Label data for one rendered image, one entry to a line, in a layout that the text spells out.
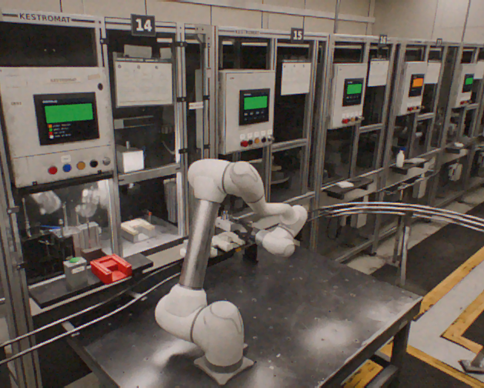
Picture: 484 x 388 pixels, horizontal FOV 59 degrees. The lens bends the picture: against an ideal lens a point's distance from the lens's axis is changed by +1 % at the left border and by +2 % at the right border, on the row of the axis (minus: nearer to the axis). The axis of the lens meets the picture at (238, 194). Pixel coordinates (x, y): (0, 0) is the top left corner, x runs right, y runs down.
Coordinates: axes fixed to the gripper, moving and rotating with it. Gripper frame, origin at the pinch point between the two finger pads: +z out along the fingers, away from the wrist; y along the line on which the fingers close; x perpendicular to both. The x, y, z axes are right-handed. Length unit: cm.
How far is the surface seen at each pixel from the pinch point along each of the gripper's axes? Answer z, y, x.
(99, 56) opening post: 20, 89, 63
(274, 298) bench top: -35.4, -29.2, 3.1
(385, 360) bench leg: -76, -72, -49
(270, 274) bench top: -17.1, -29.4, -14.0
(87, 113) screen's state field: 16, 66, 73
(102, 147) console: 18, 51, 66
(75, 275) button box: 5, 0, 90
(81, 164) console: 17, 45, 77
